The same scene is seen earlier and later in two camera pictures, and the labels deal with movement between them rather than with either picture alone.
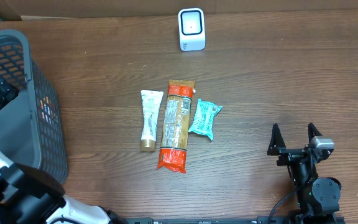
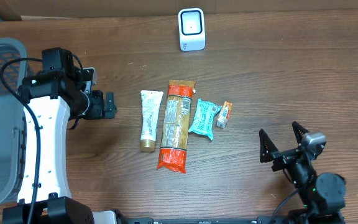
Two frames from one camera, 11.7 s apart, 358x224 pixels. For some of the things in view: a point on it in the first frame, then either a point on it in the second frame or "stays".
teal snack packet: [204, 117] stays
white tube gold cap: [150, 102] stays
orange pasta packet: [176, 126] stays
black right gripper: [288, 155] to [268, 150]
